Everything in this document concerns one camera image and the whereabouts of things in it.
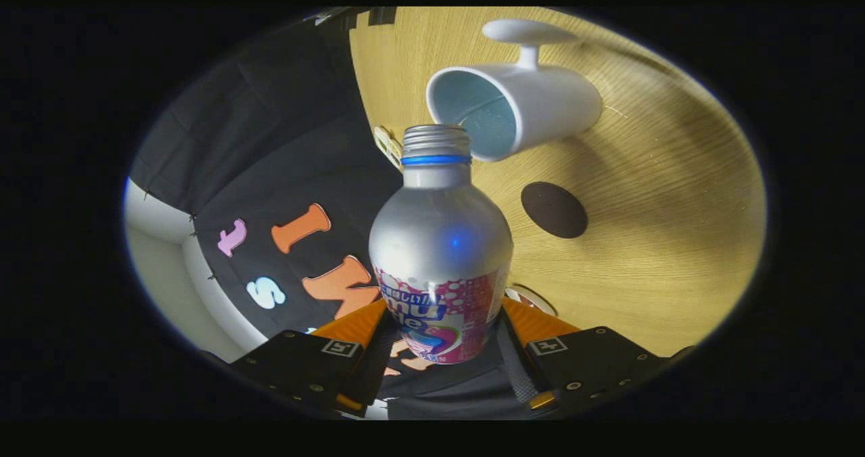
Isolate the dark brown round coaster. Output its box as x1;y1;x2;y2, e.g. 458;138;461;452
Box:
520;182;589;239

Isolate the small white divided tray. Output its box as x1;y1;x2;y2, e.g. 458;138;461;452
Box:
374;126;404;170

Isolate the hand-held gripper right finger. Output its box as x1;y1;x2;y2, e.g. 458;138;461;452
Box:
493;297;676;417

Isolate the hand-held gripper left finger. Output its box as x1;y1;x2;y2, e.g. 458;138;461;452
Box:
228;299;406;418

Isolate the silver juice bottle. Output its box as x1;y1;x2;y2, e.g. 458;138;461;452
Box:
368;124;513;365

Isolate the wooden table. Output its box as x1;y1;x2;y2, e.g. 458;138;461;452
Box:
349;7;768;358

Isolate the white cup blue inside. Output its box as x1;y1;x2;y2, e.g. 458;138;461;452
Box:
426;19;603;162

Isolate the black backdrop cloth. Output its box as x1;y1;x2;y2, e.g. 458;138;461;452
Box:
128;11;535;420

